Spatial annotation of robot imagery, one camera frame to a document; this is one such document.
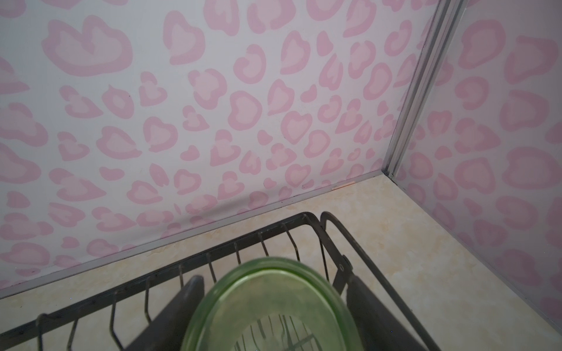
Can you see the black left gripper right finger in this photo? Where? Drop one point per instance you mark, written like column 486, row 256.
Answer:
column 377, row 326

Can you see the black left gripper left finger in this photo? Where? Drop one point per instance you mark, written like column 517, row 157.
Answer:
column 167, row 330

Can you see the clear green plastic cup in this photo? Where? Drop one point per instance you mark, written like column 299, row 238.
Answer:
column 272, row 303

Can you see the black wire dish rack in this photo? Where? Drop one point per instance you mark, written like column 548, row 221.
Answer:
column 320, row 242

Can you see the aluminium corner frame post right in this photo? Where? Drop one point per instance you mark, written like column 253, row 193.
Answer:
column 441, row 31

